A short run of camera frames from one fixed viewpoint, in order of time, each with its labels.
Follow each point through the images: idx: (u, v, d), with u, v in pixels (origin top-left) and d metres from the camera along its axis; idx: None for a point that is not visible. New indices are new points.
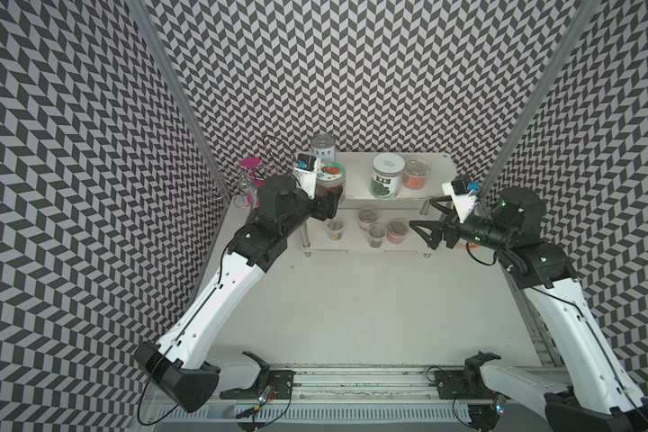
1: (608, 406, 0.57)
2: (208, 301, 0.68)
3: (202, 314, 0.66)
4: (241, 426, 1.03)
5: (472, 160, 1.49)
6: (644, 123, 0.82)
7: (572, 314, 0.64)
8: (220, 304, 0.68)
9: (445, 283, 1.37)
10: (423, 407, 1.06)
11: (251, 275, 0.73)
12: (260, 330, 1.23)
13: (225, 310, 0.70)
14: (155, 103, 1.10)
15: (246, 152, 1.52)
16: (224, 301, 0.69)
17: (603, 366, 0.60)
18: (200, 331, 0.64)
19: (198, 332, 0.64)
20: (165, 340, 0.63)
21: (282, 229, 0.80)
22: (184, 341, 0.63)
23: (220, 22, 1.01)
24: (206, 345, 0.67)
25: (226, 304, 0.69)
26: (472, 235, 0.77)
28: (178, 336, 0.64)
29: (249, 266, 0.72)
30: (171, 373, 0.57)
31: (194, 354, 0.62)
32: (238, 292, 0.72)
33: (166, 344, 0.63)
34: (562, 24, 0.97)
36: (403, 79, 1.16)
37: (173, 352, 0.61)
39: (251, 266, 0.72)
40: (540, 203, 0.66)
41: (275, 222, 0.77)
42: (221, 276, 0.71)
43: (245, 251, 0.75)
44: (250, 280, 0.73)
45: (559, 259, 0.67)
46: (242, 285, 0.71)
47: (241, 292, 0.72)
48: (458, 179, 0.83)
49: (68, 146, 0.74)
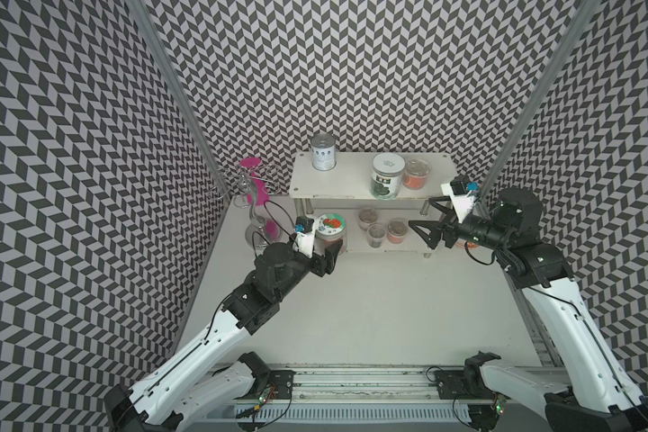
1: (607, 405, 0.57)
2: (190, 355, 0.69)
3: (179, 368, 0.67)
4: (241, 426, 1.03)
5: (472, 160, 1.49)
6: (644, 123, 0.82)
7: (571, 313, 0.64)
8: (199, 362, 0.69)
9: (445, 283, 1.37)
10: (423, 407, 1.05)
11: (238, 337, 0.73)
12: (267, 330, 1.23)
13: (201, 369, 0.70)
14: (155, 103, 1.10)
15: (246, 152, 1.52)
16: (202, 361, 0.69)
17: (601, 365, 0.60)
18: (174, 386, 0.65)
19: (171, 385, 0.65)
20: (138, 387, 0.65)
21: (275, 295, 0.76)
22: (155, 394, 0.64)
23: (220, 22, 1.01)
24: (177, 399, 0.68)
25: (203, 364, 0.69)
26: (472, 235, 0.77)
28: (151, 385, 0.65)
29: (236, 328, 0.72)
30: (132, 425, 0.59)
31: (159, 409, 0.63)
32: (220, 352, 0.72)
33: (139, 391, 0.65)
34: (562, 24, 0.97)
36: (403, 79, 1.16)
37: (141, 403, 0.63)
39: (238, 328, 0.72)
40: (539, 204, 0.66)
41: (270, 290, 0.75)
42: (209, 334, 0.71)
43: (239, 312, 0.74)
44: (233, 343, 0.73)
45: (555, 259, 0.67)
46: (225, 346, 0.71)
47: (223, 351, 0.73)
48: (457, 180, 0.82)
49: (68, 146, 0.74)
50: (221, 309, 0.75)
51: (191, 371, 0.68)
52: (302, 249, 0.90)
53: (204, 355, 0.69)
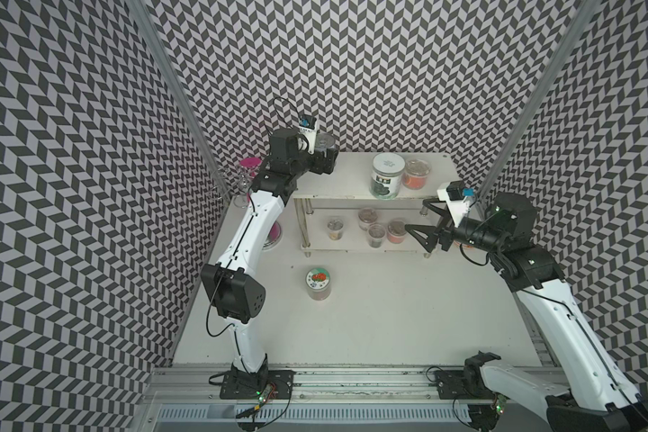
1: (604, 402, 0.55)
2: (250, 224, 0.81)
3: (250, 234, 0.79)
4: (241, 426, 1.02)
5: (472, 160, 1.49)
6: (644, 123, 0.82)
7: (562, 314, 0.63)
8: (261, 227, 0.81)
9: (445, 283, 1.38)
10: (424, 407, 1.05)
11: (277, 206, 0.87)
12: (290, 335, 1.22)
13: (265, 232, 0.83)
14: (155, 103, 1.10)
15: (246, 152, 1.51)
16: (265, 225, 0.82)
17: (596, 364, 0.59)
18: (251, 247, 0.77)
19: (249, 247, 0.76)
20: (223, 258, 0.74)
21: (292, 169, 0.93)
22: (241, 256, 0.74)
23: (220, 22, 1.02)
24: (256, 260, 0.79)
25: (263, 229, 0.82)
26: (468, 238, 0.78)
28: (233, 253, 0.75)
29: (274, 194, 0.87)
30: (238, 275, 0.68)
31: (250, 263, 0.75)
32: (271, 220, 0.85)
33: (225, 259, 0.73)
34: (562, 24, 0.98)
36: (403, 79, 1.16)
37: (235, 263, 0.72)
39: (275, 194, 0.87)
40: (534, 211, 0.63)
41: (285, 166, 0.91)
42: (256, 208, 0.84)
43: (268, 188, 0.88)
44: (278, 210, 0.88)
45: (546, 261, 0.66)
46: (271, 215, 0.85)
47: (273, 220, 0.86)
48: (453, 185, 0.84)
49: (68, 146, 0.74)
50: (254, 191, 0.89)
51: (258, 237, 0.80)
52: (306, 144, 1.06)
53: (265, 221, 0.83)
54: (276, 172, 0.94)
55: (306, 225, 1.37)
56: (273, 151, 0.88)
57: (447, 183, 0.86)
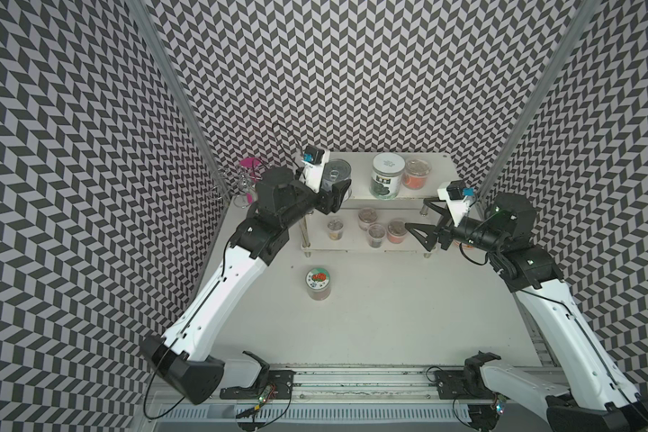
1: (603, 402, 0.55)
2: (214, 291, 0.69)
3: (208, 305, 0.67)
4: (241, 426, 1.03)
5: (472, 160, 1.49)
6: (644, 123, 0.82)
7: (562, 314, 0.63)
8: (223, 297, 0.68)
9: (445, 283, 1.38)
10: (423, 407, 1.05)
11: (252, 270, 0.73)
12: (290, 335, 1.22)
13: (228, 303, 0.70)
14: (155, 104, 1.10)
15: (246, 152, 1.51)
16: (228, 295, 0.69)
17: (595, 363, 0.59)
18: (205, 324, 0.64)
19: (202, 324, 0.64)
20: (170, 333, 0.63)
21: (283, 221, 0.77)
22: (190, 334, 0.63)
23: (220, 22, 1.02)
24: (211, 337, 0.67)
25: (229, 298, 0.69)
26: (467, 238, 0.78)
28: (183, 328, 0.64)
29: (251, 257, 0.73)
30: (178, 364, 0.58)
31: (199, 346, 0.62)
32: (241, 287, 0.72)
33: (172, 337, 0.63)
34: (562, 24, 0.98)
36: (403, 79, 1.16)
37: (179, 344, 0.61)
39: (252, 256, 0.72)
40: (534, 212, 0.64)
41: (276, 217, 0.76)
42: (225, 269, 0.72)
43: (248, 244, 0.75)
44: (253, 274, 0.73)
45: (545, 262, 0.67)
46: (243, 280, 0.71)
47: (244, 286, 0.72)
48: (454, 185, 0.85)
49: (68, 146, 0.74)
50: (230, 245, 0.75)
51: (218, 310, 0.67)
52: (309, 183, 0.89)
53: (229, 291, 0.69)
54: (265, 221, 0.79)
55: (306, 225, 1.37)
56: (261, 199, 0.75)
57: (447, 183, 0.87)
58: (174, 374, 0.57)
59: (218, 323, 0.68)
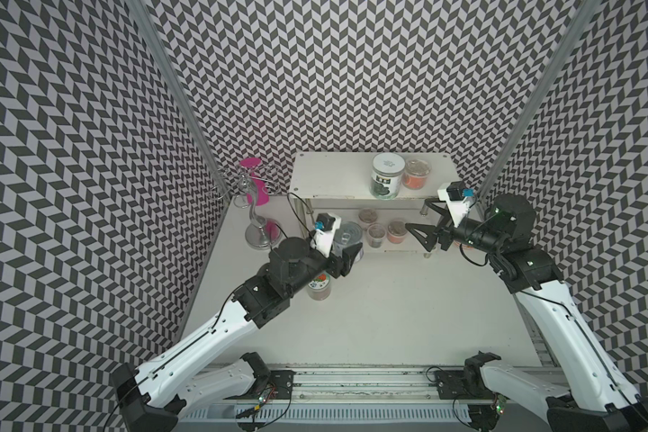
1: (604, 403, 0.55)
2: (201, 340, 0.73)
3: (186, 353, 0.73)
4: (241, 426, 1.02)
5: (472, 160, 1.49)
6: (644, 123, 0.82)
7: (562, 314, 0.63)
8: (206, 348, 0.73)
9: (445, 283, 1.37)
10: (424, 407, 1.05)
11: (243, 329, 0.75)
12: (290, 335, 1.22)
13: (208, 355, 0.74)
14: (155, 103, 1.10)
15: (246, 152, 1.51)
16: (210, 348, 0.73)
17: (595, 364, 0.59)
18: (177, 372, 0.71)
19: (175, 371, 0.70)
20: (144, 368, 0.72)
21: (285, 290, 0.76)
22: (159, 376, 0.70)
23: (220, 22, 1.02)
24: (180, 384, 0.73)
25: (211, 351, 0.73)
26: (467, 238, 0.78)
28: (157, 368, 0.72)
29: (244, 319, 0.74)
30: (136, 405, 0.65)
31: (162, 392, 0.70)
32: (228, 341, 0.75)
33: (145, 373, 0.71)
34: (562, 24, 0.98)
36: (403, 79, 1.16)
37: (147, 383, 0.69)
39: (247, 319, 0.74)
40: (534, 213, 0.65)
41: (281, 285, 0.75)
42: (217, 322, 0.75)
43: (248, 305, 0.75)
44: (242, 332, 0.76)
45: (545, 263, 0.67)
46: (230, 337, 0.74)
47: (230, 341, 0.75)
48: (454, 186, 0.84)
49: (68, 146, 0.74)
50: (232, 299, 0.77)
51: (193, 361, 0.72)
52: (319, 248, 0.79)
53: (212, 343, 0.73)
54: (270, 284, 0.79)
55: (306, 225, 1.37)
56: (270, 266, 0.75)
57: (446, 183, 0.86)
58: (129, 417, 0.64)
59: (189, 373, 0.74)
